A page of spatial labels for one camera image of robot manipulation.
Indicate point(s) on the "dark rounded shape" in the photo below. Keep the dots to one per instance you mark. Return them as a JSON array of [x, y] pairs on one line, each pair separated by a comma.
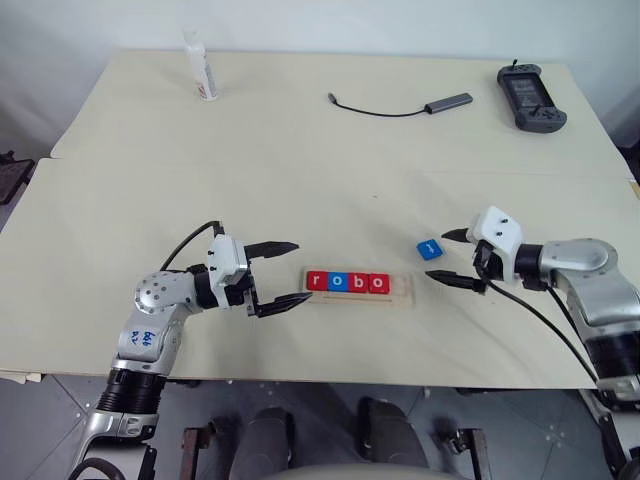
[[262, 440], [390, 430]]

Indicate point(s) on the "red letter tile b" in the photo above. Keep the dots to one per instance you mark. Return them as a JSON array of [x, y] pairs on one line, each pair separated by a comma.
[[352, 287]]

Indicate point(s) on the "red letter tile o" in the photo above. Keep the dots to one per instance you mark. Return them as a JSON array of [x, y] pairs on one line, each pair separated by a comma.
[[385, 288]]

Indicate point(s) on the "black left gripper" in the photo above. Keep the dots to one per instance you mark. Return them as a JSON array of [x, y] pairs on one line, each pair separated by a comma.
[[244, 295]]

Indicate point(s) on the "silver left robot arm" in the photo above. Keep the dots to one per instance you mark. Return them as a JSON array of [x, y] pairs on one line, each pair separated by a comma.
[[160, 295]]

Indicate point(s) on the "red letter tile r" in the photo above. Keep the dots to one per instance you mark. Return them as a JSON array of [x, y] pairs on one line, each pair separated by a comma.
[[311, 286]]

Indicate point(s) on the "dark object beside table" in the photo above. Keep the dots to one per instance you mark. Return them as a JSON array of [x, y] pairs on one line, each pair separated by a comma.
[[12, 177]]

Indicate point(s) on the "white squeeze tube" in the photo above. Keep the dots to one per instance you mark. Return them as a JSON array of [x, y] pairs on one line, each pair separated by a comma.
[[200, 65]]

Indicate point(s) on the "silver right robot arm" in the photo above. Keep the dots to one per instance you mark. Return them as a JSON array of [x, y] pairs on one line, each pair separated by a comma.
[[580, 255]]

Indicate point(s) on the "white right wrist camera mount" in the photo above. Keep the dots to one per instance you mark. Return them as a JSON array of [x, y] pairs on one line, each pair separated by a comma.
[[500, 230]]

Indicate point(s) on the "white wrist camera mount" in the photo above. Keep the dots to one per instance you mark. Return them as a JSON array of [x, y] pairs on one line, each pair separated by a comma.
[[500, 230], [225, 255]]

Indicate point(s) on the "black handheld game controller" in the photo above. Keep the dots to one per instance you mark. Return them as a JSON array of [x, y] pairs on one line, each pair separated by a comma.
[[530, 95]]

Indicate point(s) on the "blue letter tile o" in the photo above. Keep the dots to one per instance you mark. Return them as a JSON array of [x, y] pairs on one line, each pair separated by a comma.
[[331, 287]]

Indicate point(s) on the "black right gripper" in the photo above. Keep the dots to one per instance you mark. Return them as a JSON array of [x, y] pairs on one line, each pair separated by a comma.
[[487, 262]]

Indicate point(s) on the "wooden letter tile holder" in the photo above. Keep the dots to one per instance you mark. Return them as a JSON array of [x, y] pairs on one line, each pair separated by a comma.
[[405, 292]]

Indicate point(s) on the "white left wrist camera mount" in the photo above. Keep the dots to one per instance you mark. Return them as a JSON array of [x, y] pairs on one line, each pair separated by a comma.
[[225, 255]]

